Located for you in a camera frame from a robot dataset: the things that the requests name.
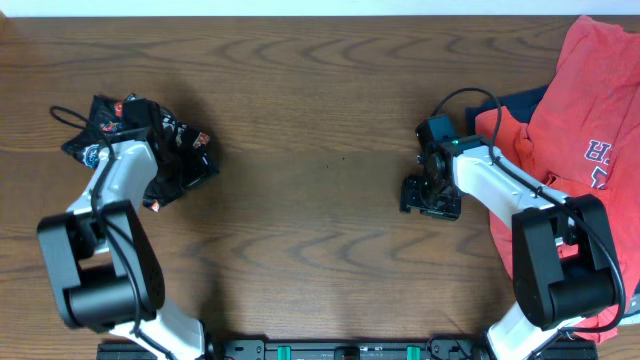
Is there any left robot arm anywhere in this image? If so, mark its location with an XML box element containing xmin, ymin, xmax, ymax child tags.
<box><xmin>37</xmin><ymin>128</ymin><xmax>207</xmax><ymax>359</ymax></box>

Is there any red t-shirt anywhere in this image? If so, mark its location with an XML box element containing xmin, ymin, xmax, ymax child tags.
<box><xmin>473</xmin><ymin>14</ymin><xmax>640</xmax><ymax>345</ymax></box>

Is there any navy blue garment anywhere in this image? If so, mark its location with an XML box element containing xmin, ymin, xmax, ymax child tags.
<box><xmin>464</xmin><ymin>85</ymin><xmax>550</xmax><ymax>136</ymax></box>

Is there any black orange-patterned jersey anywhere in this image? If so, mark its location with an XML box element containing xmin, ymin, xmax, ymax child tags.
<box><xmin>61</xmin><ymin>94</ymin><xmax>219</xmax><ymax>212</ymax></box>

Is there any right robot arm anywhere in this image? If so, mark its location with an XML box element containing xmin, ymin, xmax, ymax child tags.
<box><xmin>400</xmin><ymin>136</ymin><xmax>626</xmax><ymax>359</ymax></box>

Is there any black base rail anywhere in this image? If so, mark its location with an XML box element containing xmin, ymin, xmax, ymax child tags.
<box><xmin>96</xmin><ymin>337</ymin><xmax>599</xmax><ymax>360</ymax></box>

